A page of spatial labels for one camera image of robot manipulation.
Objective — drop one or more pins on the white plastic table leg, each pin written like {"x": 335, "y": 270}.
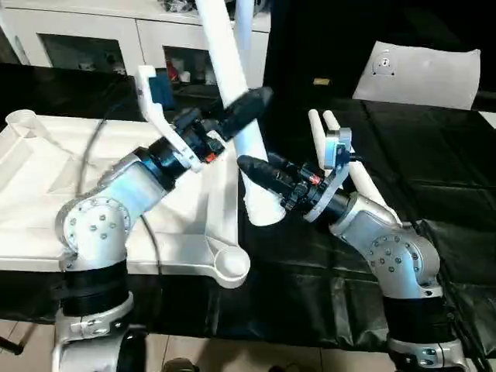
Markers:
{"x": 360, "y": 174}
{"x": 316, "y": 128}
{"x": 232, "y": 62}
{"x": 244, "y": 19}

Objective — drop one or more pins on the white plastic table top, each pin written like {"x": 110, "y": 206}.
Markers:
{"x": 46, "y": 186}

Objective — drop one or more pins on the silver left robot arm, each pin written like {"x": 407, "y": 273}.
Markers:
{"x": 108, "y": 225}

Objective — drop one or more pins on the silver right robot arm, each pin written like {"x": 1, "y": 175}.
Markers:
{"x": 387, "y": 256}

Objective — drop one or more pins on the small tan label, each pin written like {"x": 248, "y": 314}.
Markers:
{"x": 322, "y": 81}

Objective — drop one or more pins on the black work mat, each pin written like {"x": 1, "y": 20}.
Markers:
{"x": 418, "y": 170}

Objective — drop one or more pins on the white plastic bag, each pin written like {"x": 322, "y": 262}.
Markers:
{"x": 418, "y": 74}

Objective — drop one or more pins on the white cabinet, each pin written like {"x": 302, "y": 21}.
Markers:
{"x": 70, "y": 35}

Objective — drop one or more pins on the black robot foot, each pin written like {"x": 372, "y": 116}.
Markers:
{"x": 182, "y": 366}

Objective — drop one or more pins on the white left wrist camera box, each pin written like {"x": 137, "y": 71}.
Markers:
{"x": 159, "y": 101}

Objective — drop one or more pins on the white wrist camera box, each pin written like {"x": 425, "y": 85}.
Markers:
{"x": 337, "y": 151}
{"x": 159, "y": 101}

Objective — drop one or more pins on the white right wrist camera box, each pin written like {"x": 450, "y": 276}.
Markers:
{"x": 337, "y": 151}

